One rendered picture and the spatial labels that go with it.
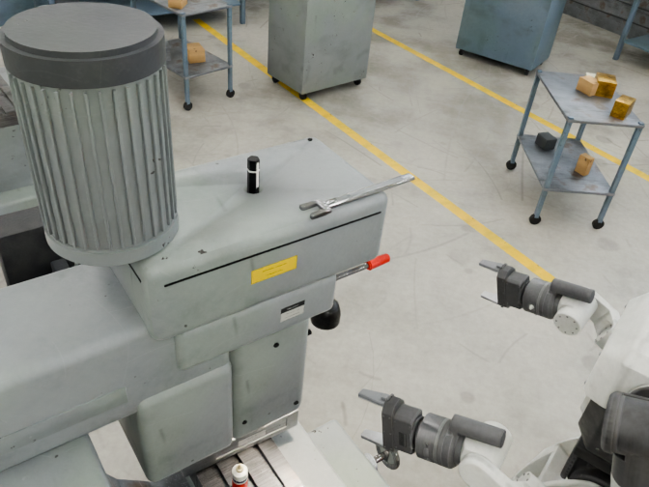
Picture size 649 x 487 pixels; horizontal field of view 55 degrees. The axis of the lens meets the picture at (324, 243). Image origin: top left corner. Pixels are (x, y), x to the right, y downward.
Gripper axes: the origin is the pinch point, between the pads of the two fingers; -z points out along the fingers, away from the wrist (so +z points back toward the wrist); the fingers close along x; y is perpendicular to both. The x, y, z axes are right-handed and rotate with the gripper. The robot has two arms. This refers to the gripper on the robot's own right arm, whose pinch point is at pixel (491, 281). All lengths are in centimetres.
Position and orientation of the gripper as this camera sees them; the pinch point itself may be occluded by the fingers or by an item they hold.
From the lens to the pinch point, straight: 170.2
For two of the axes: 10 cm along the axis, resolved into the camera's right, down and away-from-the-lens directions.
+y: -6.6, 5.0, -5.6
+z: 7.3, 2.5, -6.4
